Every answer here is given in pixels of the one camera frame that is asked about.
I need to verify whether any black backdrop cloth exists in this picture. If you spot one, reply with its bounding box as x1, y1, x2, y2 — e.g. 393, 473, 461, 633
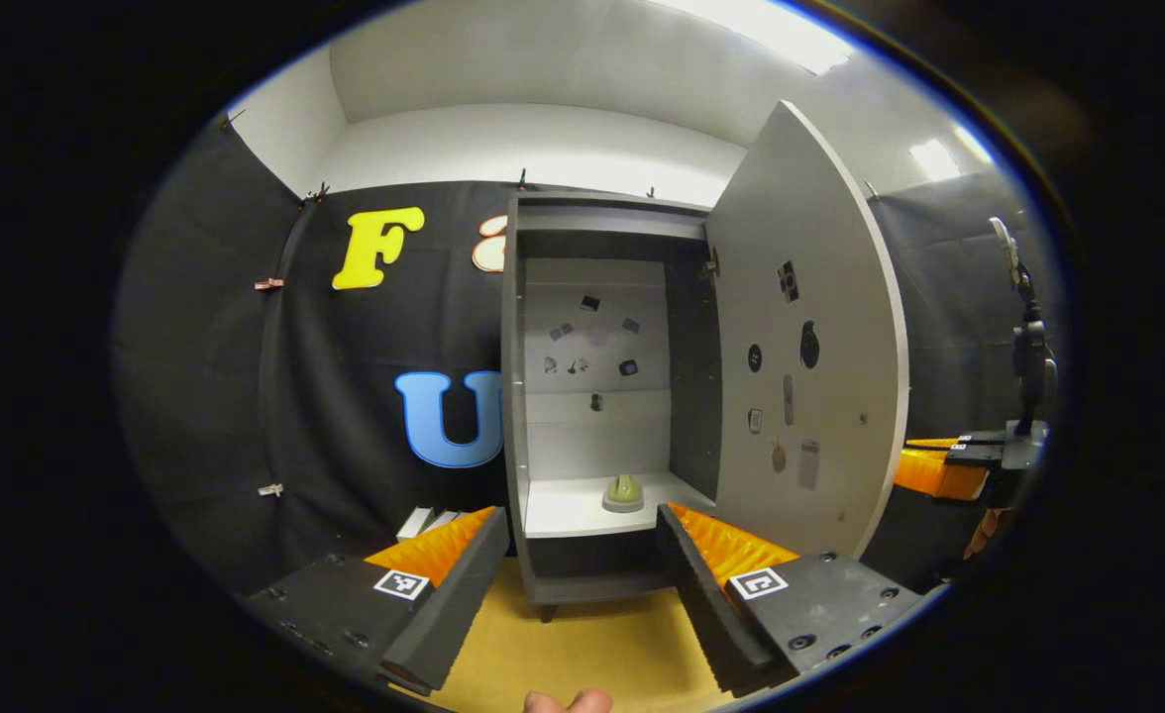
112, 114, 1064, 600

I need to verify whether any small ceiling light panel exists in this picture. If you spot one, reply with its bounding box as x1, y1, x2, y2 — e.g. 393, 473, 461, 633
907, 124, 995, 181

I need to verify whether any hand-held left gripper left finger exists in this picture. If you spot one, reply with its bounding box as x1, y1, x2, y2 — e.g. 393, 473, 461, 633
246, 505, 511, 697

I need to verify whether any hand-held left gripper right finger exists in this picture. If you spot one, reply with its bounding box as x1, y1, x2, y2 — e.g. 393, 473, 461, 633
655, 501, 945, 699

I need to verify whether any green glass bottle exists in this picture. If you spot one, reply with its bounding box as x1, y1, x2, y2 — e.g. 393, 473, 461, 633
602, 473, 646, 514

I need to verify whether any dark grey cabinet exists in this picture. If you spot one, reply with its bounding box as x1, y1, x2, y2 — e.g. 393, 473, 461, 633
500, 190, 724, 623

